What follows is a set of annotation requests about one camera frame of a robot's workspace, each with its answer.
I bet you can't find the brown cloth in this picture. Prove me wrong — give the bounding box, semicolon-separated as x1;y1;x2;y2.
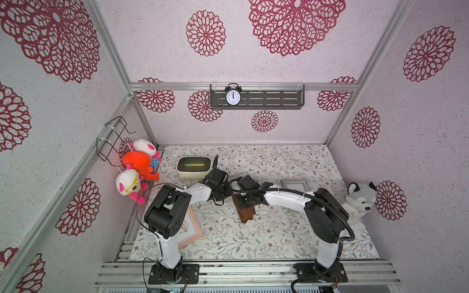
232;194;256;223

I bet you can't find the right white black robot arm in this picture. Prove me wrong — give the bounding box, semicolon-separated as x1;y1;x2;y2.
228;175;355;270

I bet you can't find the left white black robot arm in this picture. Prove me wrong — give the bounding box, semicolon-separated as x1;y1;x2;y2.
144;156;232;270

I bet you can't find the cream box with green lid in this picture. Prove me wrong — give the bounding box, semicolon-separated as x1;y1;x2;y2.
177;156;213;179

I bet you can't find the red plush toy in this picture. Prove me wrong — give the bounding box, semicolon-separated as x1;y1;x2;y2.
122;151;160;181

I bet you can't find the white pink plush top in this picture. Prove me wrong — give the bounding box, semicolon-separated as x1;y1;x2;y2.
130;139;161;159

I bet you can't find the white plush with yellow glasses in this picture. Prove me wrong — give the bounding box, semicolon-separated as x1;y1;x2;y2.
116;168;149;205

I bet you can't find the black alarm clock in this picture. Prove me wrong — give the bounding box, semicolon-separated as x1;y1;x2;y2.
225;83;243;106

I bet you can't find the grey husky plush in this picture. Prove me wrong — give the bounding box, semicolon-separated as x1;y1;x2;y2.
342;182;377;225

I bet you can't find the pink picture frame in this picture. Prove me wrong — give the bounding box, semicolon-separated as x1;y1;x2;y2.
177;207;203;249

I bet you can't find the grey wall shelf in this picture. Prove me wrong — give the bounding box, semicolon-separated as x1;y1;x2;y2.
209;84;305;111

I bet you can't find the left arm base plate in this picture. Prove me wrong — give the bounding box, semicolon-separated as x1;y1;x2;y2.
149;261;200;284

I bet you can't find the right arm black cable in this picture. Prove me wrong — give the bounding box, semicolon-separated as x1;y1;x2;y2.
228;179;356;293

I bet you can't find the black wire basket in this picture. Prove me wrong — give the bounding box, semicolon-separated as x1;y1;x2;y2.
95;115;136;167

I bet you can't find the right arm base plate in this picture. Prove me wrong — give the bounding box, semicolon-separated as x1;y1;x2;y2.
293;259;348;283

